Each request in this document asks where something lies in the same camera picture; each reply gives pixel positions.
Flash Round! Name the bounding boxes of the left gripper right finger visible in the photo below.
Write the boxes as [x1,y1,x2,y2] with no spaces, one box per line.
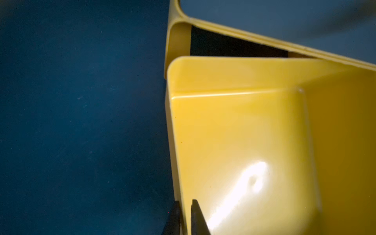
[191,199,211,235]

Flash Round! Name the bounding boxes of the yellow bottom drawer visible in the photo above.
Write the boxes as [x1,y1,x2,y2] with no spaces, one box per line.
[166,57,376,235]

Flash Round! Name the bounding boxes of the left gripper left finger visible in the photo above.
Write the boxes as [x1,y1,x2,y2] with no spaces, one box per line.
[162,201,181,235]

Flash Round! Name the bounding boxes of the yellow drawer cabinet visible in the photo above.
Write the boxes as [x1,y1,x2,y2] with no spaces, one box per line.
[164,1,376,76]

